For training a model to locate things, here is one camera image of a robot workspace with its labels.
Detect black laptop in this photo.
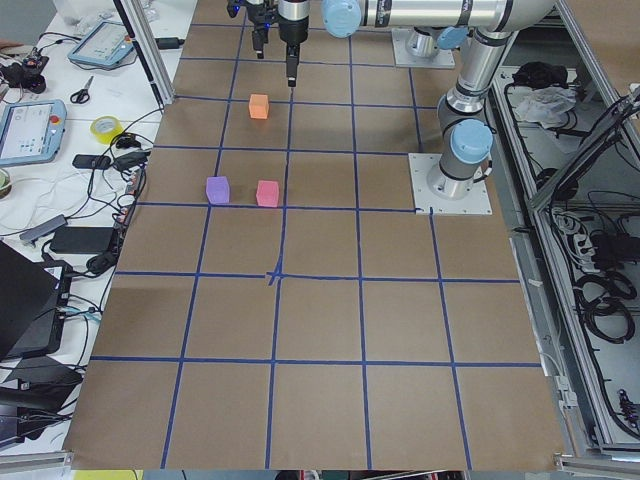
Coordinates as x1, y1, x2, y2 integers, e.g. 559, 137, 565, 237
1, 244, 71, 360

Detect teach pendant tablet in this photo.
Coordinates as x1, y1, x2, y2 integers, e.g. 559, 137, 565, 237
67, 20, 134, 70
1, 100, 67, 167

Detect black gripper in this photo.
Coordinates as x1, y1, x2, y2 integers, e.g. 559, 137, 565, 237
227, 0, 278, 59
277, 0, 310, 88

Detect yellow tape roll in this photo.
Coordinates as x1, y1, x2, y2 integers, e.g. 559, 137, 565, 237
90, 115, 124, 145

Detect black power adapter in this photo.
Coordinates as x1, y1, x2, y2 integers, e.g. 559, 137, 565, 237
50, 226, 114, 254

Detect near teach pendant tablet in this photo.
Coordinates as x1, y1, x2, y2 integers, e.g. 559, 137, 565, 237
1, 100, 67, 167

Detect orange foam cube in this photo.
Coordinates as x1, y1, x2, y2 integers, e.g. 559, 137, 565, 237
248, 93, 270, 120

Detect black handled scissors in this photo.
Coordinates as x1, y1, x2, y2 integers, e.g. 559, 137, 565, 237
69, 76, 94, 105

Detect red foam cube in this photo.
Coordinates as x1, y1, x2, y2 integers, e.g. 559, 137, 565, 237
256, 180, 279, 208

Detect purple foam cube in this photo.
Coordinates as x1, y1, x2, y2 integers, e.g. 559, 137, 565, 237
205, 176, 230, 205

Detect far teach pendant tablet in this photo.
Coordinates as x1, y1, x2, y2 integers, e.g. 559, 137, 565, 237
67, 20, 134, 70

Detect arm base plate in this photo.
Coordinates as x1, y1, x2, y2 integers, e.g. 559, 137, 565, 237
391, 27, 455, 70
408, 153, 493, 216

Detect aluminium frame post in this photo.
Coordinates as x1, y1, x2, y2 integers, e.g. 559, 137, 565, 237
113, 0, 175, 109

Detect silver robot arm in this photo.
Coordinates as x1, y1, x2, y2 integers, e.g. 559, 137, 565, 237
320, 0, 553, 200
226, 1, 473, 62

